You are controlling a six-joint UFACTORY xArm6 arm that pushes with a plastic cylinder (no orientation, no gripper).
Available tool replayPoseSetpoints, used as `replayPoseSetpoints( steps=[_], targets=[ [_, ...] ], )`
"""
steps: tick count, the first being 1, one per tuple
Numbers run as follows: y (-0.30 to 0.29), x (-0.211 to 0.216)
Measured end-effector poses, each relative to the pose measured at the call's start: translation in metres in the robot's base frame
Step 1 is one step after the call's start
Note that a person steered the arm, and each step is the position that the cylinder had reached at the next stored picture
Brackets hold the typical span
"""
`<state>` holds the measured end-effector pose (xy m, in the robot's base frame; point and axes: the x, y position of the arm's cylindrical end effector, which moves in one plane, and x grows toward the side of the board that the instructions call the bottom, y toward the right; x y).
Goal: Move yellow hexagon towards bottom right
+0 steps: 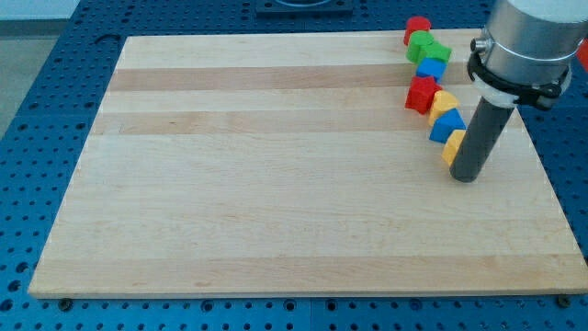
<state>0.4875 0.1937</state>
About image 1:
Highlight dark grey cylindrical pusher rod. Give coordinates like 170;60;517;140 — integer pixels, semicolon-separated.
449;97;514;183

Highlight yellow hexagon block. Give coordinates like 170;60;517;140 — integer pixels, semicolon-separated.
442;130;466;166

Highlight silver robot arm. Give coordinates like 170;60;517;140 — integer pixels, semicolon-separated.
450;0;587;183

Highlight blue triangular block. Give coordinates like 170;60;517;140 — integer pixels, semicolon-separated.
429;108;467;143

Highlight yellow heart block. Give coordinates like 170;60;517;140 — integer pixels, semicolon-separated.
428;90;460;127

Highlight red star block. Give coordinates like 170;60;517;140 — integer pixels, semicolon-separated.
404;76;443;115

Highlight blue cube block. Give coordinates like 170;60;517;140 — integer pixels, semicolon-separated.
415;58;447;83

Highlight green star block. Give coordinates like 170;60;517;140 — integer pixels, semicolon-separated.
417;41;452;64

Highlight green cylinder block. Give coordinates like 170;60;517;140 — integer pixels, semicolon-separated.
406;30;435;63

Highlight red block at right edge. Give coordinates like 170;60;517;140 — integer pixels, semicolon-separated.
576;38;588;72

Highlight red cylinder block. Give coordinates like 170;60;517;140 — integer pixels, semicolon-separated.
403;16;432;46

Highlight wooden board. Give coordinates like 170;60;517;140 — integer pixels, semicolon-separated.
28;31;587;299

